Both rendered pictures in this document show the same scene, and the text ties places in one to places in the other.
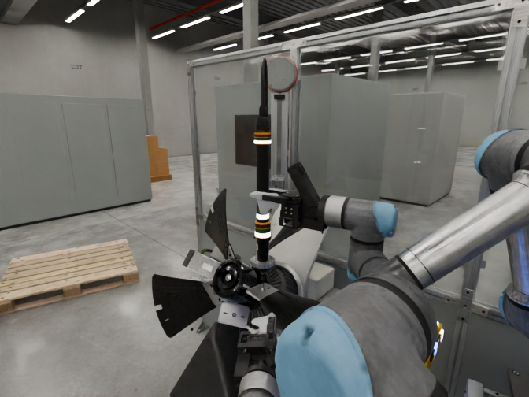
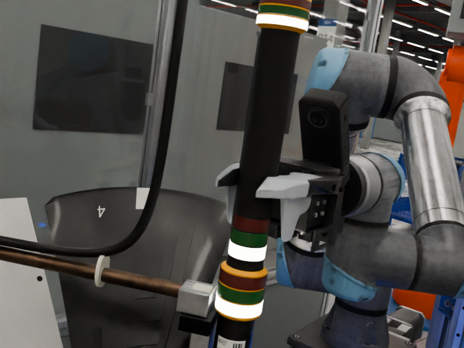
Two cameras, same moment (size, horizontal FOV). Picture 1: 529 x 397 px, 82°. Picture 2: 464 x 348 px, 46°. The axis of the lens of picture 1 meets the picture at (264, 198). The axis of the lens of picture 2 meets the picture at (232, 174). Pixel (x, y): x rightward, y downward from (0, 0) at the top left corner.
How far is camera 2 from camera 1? 0.94 m
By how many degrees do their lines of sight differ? 85
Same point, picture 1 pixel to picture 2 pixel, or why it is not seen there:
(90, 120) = not seen: outside the picture
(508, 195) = (441, 123)
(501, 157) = (366, 81)
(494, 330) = not seen: hidden behind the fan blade
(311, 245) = (33, 323)
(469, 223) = (450, 159)
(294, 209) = (338, 199)
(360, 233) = (387, 210)
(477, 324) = not seen: hidden behind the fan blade
